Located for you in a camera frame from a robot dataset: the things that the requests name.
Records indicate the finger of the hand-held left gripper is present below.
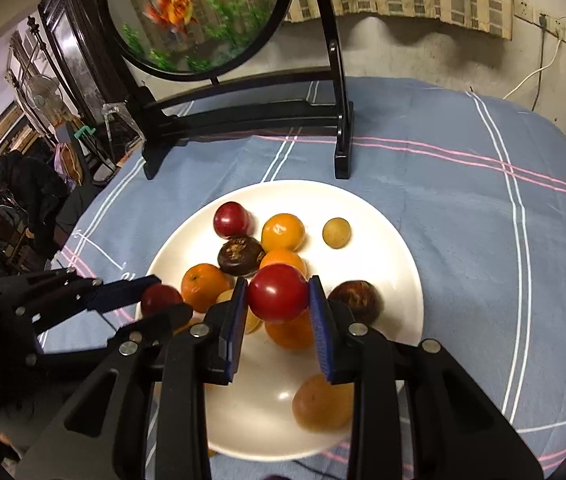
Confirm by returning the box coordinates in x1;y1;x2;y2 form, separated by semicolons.
28;302;195;367
0;269;162;332

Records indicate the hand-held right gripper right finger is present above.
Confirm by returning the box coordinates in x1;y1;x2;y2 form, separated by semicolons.
308;275;546;480

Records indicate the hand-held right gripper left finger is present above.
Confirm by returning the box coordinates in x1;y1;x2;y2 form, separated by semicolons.
16;276;249;480

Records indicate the dark red plum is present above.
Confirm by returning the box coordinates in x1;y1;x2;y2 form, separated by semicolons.
213;201;254;239
141;284;184;317

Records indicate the bright red tomato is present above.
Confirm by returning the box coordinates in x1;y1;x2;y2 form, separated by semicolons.
247;263;310;323

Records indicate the large tan round fruit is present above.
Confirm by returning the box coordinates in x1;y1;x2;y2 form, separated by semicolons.
291;374;356;433

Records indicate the yellow-orange tangerine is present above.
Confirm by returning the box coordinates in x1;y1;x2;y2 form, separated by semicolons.
261;213;307;252

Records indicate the white round plate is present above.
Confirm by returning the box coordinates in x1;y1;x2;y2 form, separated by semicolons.
136;180;425;461

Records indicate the pale cream longan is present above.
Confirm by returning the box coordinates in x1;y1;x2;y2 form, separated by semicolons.
215;289;265;336

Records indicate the tan longan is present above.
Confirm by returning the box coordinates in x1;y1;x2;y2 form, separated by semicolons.
322;217;352;249

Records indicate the black jacket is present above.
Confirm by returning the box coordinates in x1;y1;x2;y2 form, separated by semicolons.
0;152;80;266

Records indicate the clear acrylic stand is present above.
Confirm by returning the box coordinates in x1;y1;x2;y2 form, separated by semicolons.
102;102;145;155

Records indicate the blue striped tablecloth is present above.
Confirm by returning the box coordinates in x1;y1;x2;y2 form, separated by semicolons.
43;77;566;480

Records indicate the black wooden screen stand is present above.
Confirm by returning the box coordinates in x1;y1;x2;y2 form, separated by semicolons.
126;0;355;181

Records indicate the white standing fan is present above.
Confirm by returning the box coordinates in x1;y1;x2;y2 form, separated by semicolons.
26;74;60;112

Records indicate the dark wooden cabinet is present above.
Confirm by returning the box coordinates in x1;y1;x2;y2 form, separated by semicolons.
38;0;135;127

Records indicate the round goldfish glass screen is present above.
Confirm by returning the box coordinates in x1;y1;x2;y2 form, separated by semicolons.
97;0;296;81

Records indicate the white power cable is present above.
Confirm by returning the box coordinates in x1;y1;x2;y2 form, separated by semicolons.
503;39;564;102

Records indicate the black power cable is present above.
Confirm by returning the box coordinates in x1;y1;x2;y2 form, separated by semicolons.
532;17;548;112

